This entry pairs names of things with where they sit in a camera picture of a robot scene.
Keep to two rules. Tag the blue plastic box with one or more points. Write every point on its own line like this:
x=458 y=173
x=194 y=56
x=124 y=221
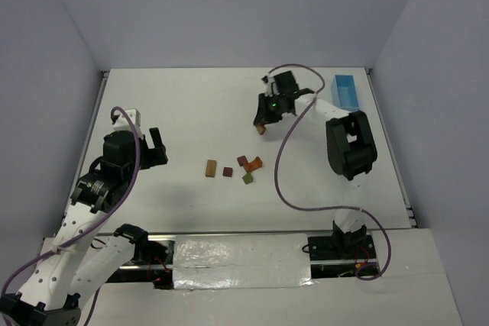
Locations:
x=344 y=94

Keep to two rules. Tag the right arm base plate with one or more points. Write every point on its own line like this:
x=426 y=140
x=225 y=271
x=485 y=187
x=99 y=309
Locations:
x=323 y=248

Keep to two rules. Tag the green wedge block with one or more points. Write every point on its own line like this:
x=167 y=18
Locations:
x=247 y=178

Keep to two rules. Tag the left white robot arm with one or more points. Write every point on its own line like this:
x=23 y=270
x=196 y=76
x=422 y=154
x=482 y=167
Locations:
x=64 y=280

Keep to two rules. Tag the dark red cube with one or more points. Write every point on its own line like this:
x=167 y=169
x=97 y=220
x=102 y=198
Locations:
x=242 y=160

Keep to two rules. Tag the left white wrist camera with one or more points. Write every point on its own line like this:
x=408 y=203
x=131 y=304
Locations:
x=129 y=120

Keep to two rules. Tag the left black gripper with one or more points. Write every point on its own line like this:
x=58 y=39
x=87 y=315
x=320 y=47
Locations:
x=151 y=154

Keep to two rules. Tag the orange arch block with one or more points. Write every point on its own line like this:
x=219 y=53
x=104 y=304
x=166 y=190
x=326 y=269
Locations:
x=251 y=166

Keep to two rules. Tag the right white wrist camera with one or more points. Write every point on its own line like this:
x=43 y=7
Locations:
x=270 y=86

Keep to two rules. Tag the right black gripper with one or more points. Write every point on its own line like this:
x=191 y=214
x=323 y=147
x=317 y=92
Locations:
x=268 y=113

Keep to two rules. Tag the maroon cube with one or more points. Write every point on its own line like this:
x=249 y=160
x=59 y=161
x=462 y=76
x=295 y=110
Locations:
x=227 y=172

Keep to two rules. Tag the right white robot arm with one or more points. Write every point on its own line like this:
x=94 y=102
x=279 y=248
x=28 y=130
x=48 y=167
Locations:
x=350 y=149

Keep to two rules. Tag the silver tape sheet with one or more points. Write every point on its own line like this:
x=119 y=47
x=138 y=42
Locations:
x=243 y=277

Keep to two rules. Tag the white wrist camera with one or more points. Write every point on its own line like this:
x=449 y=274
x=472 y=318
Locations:
x=129 y=120
x=270 y=86

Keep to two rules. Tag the tan wood rectangular block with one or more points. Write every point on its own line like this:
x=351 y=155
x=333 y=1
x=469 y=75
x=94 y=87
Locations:
x=210 y=168

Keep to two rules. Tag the aluminium mounting rail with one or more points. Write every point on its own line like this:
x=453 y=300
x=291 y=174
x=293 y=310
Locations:
x=153 y=236

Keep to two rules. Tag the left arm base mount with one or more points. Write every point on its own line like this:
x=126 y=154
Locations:
x=156 y=265

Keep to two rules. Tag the light wood rectangular block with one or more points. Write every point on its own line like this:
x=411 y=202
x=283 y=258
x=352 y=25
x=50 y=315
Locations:
x=261 y=129

